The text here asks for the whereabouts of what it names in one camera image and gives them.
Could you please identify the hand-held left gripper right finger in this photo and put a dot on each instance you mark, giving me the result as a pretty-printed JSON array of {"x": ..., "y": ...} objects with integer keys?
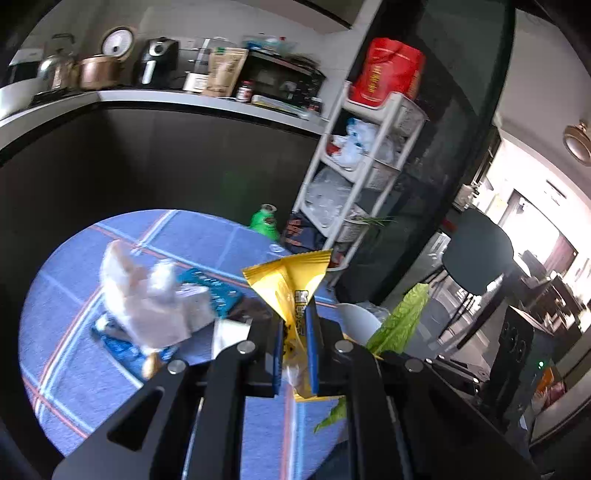
[{"x": 314, "y": 355}]

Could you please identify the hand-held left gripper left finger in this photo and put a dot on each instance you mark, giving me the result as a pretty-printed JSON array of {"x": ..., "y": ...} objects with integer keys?
[{"x": 277, "y": 360}]

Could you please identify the yellow snack wrapper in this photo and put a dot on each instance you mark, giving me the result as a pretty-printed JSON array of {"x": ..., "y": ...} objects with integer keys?
[{"x": 295, "y": 277}]

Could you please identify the blue and white packet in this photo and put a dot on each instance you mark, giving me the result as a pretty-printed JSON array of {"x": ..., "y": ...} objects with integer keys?
[{"x": 120, "y": 348}]

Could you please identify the white paper piece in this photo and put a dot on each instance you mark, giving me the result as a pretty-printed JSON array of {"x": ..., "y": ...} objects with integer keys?
[{"x": 228, "y": 334}]

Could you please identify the teal blister pack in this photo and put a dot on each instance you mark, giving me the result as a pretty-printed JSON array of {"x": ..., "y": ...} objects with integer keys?
[{"x": 221, "y": 295}]

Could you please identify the green lettuce leaf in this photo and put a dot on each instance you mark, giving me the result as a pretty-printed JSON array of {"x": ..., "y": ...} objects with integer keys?
[{"x": 401, "y": 318}]

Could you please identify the dark blue printed bag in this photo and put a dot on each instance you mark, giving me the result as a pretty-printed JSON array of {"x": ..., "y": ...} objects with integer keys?
[{"x": 298, "y": 233}]

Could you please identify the ginger piece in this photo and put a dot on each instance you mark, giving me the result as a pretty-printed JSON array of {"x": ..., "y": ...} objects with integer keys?
[{"x": 151, "y": 365}]

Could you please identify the green plastic bottle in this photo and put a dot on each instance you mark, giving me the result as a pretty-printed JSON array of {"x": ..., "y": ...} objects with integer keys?
[{"x": 264, "y": 224}]

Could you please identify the white plastic bag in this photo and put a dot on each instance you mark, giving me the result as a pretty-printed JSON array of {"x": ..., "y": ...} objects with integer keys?
[{"x": 147, "y": 309}]

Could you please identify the green plant leaves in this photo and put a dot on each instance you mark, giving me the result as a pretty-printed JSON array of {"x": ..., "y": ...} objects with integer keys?
[{"x": 374, "y": 220}]

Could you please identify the clear plastic bags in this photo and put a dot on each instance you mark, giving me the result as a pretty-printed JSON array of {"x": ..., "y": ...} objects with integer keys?
[{"x": 328, "y": 196}]

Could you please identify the white storage rack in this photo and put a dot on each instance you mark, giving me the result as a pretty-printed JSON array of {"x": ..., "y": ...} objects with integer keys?
[{"x": 369, "y": 170}]

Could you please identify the dark green chair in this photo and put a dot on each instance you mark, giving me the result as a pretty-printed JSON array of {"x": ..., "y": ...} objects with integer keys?
[{"x": 478, "y": 254}]

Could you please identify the blue plaid tablecloth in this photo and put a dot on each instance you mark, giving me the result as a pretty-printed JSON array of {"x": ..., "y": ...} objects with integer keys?
[{"x": 78, "y": 369}]

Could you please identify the black speaker cabinet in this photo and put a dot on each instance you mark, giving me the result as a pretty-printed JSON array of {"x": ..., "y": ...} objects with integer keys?
[{"x": 517, "y": 350}]

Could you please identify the white plastic shopping bags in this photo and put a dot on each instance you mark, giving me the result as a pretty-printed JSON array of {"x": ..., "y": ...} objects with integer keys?
[{"x": 355, "y": 147}]

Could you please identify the orange snack bag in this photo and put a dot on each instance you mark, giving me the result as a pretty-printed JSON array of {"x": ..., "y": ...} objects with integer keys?
[{"x": 549, "y": 387}]

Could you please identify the small dark bottle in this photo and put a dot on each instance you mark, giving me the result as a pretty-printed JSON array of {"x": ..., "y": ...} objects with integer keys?
[{"x": 316, "y": 105}]

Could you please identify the dark glass door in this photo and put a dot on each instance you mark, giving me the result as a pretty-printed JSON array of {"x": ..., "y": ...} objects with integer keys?
[{"x": 438, "y": 138}]

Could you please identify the flat paper box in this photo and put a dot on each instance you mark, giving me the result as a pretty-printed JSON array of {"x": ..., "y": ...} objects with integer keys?
[{"x": 277, "y": 104}]

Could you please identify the red label jar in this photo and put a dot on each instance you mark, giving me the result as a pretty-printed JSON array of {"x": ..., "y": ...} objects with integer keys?
[{"x": 244, "y": 91}]

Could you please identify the black toaster oven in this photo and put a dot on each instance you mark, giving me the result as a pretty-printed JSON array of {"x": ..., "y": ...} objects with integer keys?
[{"x": 281, "y": 83}]

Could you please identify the white kitchen counter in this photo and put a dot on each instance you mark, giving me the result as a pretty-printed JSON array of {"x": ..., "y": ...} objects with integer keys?
[{"x": 184, "y": 99}]

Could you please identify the red bag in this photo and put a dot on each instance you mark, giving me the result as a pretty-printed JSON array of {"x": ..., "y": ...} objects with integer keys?
[{"x": 385, "y": 74}]

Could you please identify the brown paper bag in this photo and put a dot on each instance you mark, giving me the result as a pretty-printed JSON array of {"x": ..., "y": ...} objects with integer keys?
[{"x": 224, "y": 71}]

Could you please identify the black coffee machine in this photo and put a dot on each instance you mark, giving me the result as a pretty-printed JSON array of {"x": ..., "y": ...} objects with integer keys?
[{"x": 196, "y": 60}]

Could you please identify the teal package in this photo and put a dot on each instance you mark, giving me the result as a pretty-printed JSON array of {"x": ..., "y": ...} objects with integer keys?
[{"x": 270, "y": 45}]

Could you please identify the black air fryer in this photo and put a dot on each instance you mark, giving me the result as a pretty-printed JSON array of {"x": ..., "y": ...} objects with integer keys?
[{"x": 154, "y": 57}]

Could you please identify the copper pot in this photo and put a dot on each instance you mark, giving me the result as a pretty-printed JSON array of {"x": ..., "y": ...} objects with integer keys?
[{"x": 99, "y": 71}]

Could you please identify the round ceiling lamp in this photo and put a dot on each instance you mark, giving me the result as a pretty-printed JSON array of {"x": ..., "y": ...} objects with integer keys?
[{"x": 579, "y": 143}]

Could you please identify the steel kettle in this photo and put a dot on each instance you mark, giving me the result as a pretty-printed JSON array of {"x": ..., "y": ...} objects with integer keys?
[{"x": 57, "y": 69}]

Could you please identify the white basin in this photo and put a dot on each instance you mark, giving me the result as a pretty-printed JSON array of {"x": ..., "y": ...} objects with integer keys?
[{"x": 16, "y": 101}]

